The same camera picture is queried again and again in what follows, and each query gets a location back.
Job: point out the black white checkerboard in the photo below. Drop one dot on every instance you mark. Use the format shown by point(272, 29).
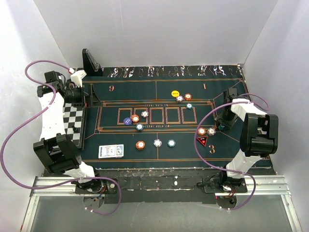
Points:
point(74, 119)

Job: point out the purple small blind button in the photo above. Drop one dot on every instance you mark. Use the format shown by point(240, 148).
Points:
point(127, 121)

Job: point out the peach blue chips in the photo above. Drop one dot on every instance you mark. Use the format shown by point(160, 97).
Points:
point(179, 98)

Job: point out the green chip stack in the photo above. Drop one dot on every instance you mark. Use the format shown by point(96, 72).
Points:
point(171, 143)

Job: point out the orange red chip stack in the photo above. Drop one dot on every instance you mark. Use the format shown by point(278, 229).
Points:
point(140, 145)

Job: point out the orange chips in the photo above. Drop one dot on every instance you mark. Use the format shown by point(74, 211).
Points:
point(201, 131)
point(135, 118)
point(187, 97)

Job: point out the red triangular all-in marker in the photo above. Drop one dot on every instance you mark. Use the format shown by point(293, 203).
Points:
point(202, 140)

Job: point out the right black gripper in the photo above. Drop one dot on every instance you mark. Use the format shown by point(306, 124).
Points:
point(219, 119)

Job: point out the green chips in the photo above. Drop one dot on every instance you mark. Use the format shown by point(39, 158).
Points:
point(221, 127)
point(139, 127)
point(189, 106)

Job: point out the blue white card deck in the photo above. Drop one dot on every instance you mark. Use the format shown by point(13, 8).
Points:
point(110, 151)

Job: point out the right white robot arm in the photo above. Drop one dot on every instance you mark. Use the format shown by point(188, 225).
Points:
point(259, 135)

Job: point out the green poker table mat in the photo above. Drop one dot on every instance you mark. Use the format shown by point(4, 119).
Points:
point(126, 91)

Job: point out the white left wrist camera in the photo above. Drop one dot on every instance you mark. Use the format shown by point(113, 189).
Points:
point(77, 76)

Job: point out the aluminium mounting rail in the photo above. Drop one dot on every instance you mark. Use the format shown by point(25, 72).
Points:
point(166, 203)

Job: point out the black stand with clear panel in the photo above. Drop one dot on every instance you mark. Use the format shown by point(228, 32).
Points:
point(90, 65)

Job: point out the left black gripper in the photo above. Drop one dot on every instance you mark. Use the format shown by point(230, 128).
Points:
point(90, 101)

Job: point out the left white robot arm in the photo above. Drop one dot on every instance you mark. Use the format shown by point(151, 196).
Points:
point(55, 149)

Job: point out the yellow big blind button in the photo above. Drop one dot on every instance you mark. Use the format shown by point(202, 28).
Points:
point(175, 93)

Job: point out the peach blue chip stack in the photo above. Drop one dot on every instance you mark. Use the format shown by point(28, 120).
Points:
point(157, 143)

